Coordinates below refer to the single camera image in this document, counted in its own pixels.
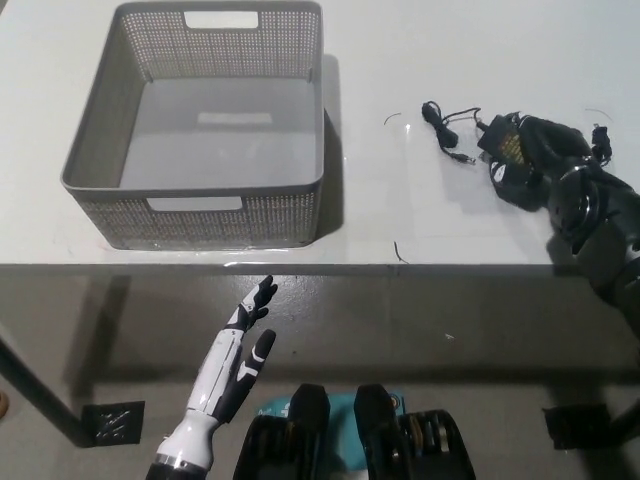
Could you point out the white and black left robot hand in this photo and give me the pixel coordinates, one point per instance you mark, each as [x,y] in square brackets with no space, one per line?
[222,375]

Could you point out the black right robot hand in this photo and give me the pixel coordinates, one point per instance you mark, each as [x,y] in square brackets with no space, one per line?
[555,142]

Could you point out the black and teal robot torso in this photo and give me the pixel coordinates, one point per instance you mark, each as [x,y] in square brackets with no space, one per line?
[310,430]

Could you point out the black floor tape patch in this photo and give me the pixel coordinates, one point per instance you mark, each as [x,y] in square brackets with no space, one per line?
[575,427]
[114,422]

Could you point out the black table leg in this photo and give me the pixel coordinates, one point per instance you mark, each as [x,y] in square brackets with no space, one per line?
[45,395]

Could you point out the brown round object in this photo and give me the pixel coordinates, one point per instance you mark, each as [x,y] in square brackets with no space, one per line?
[3,405]

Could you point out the grey perforated plastic basket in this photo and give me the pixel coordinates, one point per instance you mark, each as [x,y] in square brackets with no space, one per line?
[220,145]

